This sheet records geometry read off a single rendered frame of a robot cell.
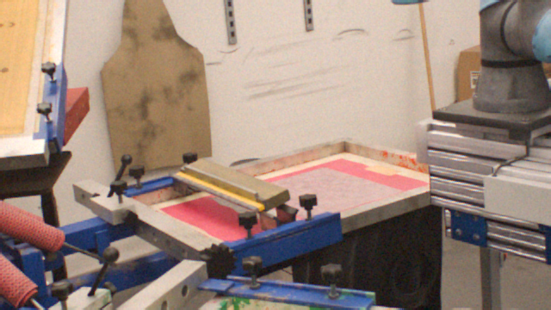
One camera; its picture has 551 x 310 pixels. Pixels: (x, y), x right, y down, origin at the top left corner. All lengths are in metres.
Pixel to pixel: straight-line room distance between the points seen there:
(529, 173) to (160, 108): 2.81
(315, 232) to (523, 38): 0.63
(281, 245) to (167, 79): 2.39
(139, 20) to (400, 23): 1.64
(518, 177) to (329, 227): 0.50
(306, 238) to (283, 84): 2.75
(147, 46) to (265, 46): 0.69
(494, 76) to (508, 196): 0.26
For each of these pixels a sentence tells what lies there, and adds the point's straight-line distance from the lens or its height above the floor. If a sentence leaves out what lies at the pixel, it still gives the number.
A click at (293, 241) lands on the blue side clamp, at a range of 1.93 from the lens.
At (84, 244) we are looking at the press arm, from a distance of 2.00.
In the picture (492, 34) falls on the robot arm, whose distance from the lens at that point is 1.76.
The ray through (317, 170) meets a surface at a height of 0.96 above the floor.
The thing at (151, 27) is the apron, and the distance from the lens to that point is 4.18.
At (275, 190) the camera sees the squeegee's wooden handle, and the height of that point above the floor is 1.06.
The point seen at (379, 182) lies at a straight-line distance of 2.37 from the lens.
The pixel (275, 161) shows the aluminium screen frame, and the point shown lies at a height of 0.98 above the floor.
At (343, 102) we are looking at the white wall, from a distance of 4.90.
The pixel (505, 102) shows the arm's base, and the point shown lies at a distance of 1.76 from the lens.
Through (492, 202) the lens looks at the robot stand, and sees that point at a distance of 1.68.
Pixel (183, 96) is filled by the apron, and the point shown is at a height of 0.87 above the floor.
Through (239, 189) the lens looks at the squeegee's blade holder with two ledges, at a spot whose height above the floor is 1.06.
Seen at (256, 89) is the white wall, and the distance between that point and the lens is 4.55.
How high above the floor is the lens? 1.67
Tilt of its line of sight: 15 degrees down
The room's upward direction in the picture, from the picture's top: 5 degrees counter-clockwise
